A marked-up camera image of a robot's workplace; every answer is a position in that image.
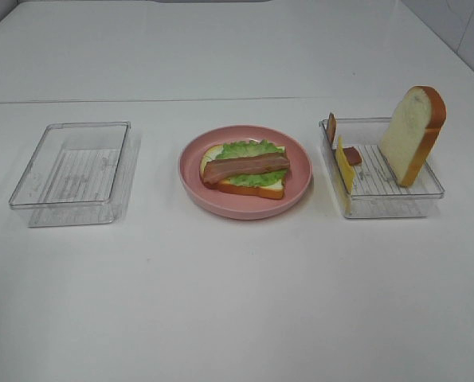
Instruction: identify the long bacon strip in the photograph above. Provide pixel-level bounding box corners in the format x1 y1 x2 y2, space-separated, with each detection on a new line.
201 152 290 187

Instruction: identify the bread slice from tray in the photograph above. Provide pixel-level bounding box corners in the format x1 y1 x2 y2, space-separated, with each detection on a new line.
199 144 288 200

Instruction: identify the green lettuce leaf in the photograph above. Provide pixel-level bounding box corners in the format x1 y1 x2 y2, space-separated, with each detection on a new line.
214 139 288 187

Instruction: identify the pink round plate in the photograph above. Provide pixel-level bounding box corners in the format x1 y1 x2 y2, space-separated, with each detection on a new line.
178 125 312 220

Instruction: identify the yellow cheese slice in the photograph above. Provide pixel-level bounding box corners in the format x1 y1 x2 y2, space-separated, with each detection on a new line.
335 135 355 213

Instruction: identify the upright bacon strip right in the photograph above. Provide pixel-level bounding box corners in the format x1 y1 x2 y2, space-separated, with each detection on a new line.
326 112 337 146

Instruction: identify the small bacon piece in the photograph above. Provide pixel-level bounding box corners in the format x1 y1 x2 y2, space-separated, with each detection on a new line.
343 146 362 166

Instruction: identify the right clear plastic tray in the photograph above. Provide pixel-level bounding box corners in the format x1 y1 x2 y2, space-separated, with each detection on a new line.
319 117 445 219

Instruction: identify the clear plastic tray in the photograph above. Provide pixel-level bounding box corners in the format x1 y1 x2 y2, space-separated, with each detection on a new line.
319 117 445 219
9 122 136 228

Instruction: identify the left clear plastic tray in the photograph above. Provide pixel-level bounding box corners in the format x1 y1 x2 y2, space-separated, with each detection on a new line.
9 122 136 228

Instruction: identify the upright bread slice right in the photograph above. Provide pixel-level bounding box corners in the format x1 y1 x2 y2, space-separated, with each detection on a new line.
378 85 446 187

